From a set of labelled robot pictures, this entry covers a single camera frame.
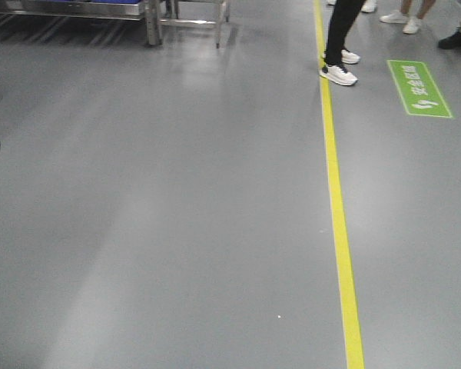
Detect stainless steel shelf cart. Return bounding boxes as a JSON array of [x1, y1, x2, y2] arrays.
[[0, 1, 231, 48]]

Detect person with white sneakers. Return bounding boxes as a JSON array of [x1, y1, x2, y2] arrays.
[[379, 0, 436, 35]]

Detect green floor safety sign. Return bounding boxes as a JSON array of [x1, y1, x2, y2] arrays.
[[386, 59, 453, 118]]

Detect person in black trousers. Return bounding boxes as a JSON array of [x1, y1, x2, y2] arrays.
[[320, 0, 364, 86]]

